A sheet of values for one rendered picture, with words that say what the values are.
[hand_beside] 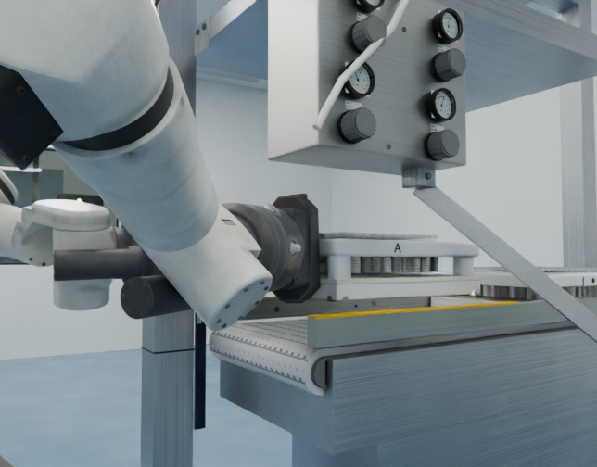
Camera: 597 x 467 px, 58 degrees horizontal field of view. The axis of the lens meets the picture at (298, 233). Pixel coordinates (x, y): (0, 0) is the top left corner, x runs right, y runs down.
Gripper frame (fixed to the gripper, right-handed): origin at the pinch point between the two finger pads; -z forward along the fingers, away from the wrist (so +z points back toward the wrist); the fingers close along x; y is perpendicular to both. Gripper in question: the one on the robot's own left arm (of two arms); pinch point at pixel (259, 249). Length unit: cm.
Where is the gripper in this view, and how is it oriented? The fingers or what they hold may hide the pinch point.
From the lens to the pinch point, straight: 75.9
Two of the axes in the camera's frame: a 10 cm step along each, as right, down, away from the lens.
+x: 0.3, 10.0, -0.3
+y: 4.2, -0.4, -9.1
